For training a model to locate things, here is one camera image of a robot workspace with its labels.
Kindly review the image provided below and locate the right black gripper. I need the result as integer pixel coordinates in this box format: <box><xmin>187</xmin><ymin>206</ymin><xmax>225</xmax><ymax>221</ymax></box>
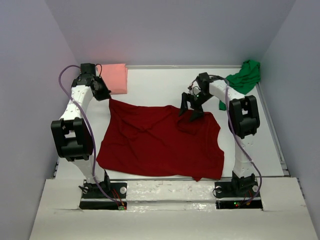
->
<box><xmin>178</xmin><ymin>91</ymin><xmax>214</xmax><ymax>122</ymax></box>

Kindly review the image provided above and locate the red t shirt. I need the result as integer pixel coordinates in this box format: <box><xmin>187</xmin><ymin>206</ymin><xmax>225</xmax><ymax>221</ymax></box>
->
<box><xmin>97</xmin><ymin>99</ymin><xmax>225</xmax><ymax>181</ymax></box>

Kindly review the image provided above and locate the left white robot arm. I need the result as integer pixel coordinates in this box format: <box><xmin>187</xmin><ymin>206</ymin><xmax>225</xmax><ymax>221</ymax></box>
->
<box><xmin>50</xmin><ymin>73</ymin><xmax>111</xmax><ymax>198</ymax></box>

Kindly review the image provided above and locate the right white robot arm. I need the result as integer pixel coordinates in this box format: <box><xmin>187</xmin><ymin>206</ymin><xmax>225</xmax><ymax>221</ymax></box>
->
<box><xmin>179</xmin><ymin>79</ymin><xmax>263</xmax><ymax>202</ymax></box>

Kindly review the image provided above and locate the folded pink t shirt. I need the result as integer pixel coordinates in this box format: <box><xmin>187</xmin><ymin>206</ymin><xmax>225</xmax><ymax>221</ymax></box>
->
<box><xmin>101</xmin><ymin>63</ymin><xmax>128</xmax><ymax>95</ymax></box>

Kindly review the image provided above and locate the green t shirt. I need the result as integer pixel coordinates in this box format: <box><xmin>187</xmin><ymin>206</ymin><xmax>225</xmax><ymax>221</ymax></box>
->
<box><xmin>226</xmin><ymin>60</ymin><xmax>261</xmax><ymax>95</ymax></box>

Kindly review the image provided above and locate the white front cover board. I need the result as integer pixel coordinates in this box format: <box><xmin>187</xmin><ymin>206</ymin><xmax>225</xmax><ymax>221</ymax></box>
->
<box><xmin>30</xmin><ymin>177</ymin><xmax>317</xmax><ymax>240</ymax></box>

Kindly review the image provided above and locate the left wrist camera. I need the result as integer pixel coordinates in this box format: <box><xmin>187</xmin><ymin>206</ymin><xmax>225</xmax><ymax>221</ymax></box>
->
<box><xmin>80</xmin><ymin>63</ymin><xmax>97</xmax><ymax>76</ymax></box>

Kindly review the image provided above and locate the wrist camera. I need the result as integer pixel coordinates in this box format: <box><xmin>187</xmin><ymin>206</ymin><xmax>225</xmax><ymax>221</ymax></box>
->
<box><xmin>196</xmin><ymin>72</ymin><xmax>210</xmax><ymax>86</ymax></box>
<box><xmin>80</xmin><ymin>63</ymin><xmax>97</xmax><ymax>76</ymax></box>

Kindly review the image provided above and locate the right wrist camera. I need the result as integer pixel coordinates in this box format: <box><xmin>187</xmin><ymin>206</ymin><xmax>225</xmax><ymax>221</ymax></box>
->
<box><xmin>196</xmin><ymin>72</ymin><xmax>210</xmax><ymax>86</ymax></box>

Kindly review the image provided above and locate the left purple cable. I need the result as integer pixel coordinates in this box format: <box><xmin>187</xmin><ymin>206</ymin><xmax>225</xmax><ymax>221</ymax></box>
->
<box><xmin>57</xmin><ymin>64</ymin><xmax>126</xmax><ymax>208</ymax></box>

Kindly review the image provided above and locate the purple cable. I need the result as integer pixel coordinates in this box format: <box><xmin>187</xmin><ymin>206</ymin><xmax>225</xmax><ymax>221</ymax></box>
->
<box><xmin>57</xmin><ymin>64</ymin><xmax>126</xmax><ymax>208</ymax></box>
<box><xmin>187</xmin><ymin>73</ymin><xmax>263</xmax><ymax>207</ymax></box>

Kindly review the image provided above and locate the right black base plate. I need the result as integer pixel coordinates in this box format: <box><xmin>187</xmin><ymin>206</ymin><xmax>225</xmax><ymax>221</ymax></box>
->
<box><xmin>212</xmin><ymin>181</ymin><xmax>263</xmax><ymax>210</ymax></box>

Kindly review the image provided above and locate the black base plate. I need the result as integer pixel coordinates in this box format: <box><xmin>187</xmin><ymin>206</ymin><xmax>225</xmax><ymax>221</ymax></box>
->
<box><xmin>212</xmin><ymin>181</ymin><xmax>263</xmax><ymax>210</ymax></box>
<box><xmin>79</xmin><ymin>181</ymin><xmax>128</xmax><ymax>211</ymax></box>

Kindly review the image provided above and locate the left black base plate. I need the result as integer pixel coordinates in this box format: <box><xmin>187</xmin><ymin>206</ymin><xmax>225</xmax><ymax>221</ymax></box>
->
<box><xmin>79</xmin><ymin>181</ymin><xmax>128</xmax><ymax>211</ymax></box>

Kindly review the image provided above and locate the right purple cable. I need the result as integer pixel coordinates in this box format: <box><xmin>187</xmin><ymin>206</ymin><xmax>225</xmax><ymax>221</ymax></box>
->
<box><xmin>187</xmin><ymin>73</ymin><xmax>263</xmax><ymax>207</ymax></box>

